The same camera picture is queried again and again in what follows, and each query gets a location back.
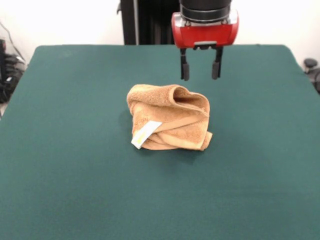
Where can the dark green table cloth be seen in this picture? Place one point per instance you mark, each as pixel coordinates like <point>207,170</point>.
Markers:
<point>75,175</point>

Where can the black office chair base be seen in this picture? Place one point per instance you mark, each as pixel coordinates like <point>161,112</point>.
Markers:
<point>311,63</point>
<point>10,70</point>

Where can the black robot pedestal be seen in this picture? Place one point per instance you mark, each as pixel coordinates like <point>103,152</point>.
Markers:
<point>150,25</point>

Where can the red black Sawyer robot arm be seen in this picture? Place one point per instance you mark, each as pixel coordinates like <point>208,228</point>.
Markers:
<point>205,10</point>

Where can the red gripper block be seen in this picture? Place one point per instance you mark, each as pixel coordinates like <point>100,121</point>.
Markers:
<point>205,35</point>

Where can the tan terry towel white label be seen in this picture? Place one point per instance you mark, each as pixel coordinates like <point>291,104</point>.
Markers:
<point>155,100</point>

